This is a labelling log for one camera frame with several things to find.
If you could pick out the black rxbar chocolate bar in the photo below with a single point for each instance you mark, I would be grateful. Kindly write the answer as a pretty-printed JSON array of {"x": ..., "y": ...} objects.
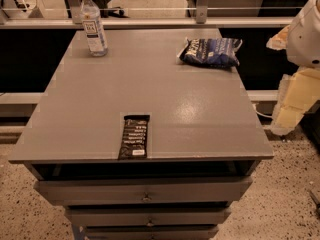
[{"x": 134, "y": 137}]

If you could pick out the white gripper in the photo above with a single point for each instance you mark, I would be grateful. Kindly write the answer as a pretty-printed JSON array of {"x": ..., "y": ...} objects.
[{"x": 306, "y": 39}]

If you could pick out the blue chip bag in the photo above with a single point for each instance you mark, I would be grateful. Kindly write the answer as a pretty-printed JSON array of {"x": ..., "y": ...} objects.
[{"x": 215, "y": 53}]

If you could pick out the grey drawer cabinet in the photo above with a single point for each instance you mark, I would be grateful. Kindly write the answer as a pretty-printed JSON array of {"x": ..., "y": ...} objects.
[{"x": 204, "y": 140}]

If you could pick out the clear plastic water bottle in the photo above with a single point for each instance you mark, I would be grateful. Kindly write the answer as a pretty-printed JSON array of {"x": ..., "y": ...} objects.
[{"x": 93, "y": 27}]

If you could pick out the grey metal railing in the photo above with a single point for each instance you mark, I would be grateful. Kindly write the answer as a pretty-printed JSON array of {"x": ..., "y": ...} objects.
[{"x": 34, "y": 14}]

